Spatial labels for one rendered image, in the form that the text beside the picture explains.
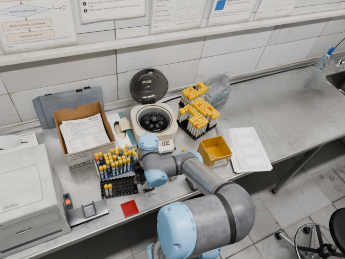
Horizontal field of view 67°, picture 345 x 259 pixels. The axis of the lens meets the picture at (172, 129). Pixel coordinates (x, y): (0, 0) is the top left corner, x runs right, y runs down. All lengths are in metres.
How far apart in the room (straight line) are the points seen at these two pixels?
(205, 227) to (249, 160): 1.00
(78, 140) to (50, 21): 0.57
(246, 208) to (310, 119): 1.44
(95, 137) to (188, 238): 0.97
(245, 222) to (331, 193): 2.35
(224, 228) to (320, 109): 1.64
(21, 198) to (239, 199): 0.73
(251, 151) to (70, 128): 1.01
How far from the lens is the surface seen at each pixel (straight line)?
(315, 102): 2.16
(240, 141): 1.60
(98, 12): 1.26
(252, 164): 1.53
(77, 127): 1.48
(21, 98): 1.48
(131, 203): 1.30
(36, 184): 1.06
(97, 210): 1.26
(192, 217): 0.57
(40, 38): 1.28
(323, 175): 3.00
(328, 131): 1.99
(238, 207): 0.61
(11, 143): 1.49
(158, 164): 0.94
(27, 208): 1.03
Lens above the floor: 2.07
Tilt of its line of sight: 50 degrees down
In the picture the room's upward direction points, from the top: 12 degrees clockwise
